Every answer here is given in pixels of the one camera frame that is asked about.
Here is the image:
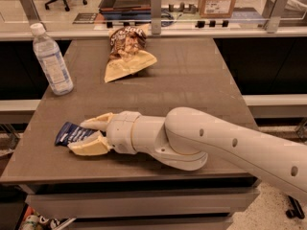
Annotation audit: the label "black floor stand leg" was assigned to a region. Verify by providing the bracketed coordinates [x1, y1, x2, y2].
[286, 196, 305, 219]

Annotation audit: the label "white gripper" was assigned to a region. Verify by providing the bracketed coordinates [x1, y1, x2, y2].
[68, 111, 141, 156]

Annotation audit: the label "cans under table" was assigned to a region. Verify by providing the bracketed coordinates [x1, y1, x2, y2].
[18, 215, 60, 230]

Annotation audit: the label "clear plastic water bottle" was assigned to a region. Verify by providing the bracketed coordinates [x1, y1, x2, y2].
[30, 23, 74, 96]

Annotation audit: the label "yellow brown snack bag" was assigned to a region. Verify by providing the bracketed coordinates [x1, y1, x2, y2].
[104, 24, 157, 82]

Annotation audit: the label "grey metal post centre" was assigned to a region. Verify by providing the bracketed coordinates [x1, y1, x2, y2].
[151, 0, 161, 35]

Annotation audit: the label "grey metal post left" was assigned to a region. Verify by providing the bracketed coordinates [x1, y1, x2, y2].
[19, 0, 42, 25]

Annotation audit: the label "grey metal post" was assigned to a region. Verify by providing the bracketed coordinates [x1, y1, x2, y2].
[19, 0, 42, 25]
[151, 0, 161, 35]
[263, 0, 288, 34]

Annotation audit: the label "grey metal post right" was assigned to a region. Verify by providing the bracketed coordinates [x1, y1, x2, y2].
[263, 0, 288, 34]

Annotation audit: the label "blue rxbar blueberry bar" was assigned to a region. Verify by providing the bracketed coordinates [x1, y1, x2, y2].
[55, 122, 106, 147]

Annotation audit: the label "cardboard box with label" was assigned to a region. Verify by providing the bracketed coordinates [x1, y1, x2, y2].
[198, 0, 236, 18]

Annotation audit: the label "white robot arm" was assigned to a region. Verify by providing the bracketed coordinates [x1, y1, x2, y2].
[68, 107, 307, 201]

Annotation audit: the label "grey table drawer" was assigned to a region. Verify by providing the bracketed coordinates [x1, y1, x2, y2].
[26, 188, 259, 219]

